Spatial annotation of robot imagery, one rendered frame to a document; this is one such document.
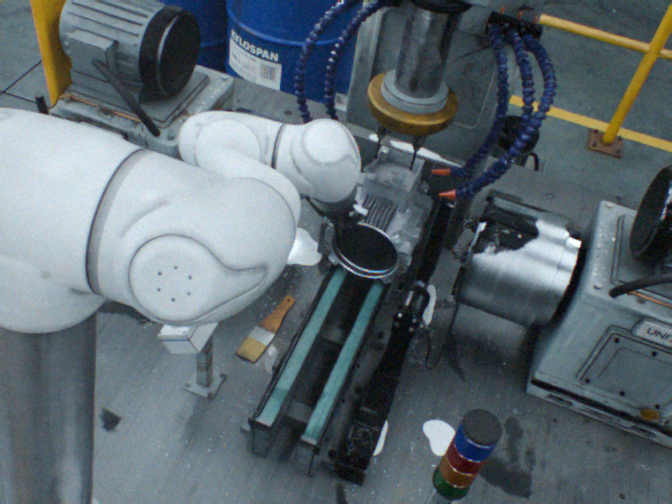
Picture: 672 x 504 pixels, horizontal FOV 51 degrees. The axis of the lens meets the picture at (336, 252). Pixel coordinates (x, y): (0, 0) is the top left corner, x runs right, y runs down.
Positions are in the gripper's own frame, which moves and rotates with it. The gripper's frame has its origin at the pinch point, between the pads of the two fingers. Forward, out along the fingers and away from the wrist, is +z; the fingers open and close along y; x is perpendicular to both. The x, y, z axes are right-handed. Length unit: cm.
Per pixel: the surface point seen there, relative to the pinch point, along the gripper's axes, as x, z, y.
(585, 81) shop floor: -192, 236, -62
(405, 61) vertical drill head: -27.3, -21.2, -3.7
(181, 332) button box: 32.8, -15.8, 16.3
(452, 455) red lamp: 35, -25, -34
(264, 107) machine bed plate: -43, 59, 45
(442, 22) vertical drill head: -32.0, -29.4, -8.5
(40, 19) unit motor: -16, -14, 72
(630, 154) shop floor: -142, 208, -92
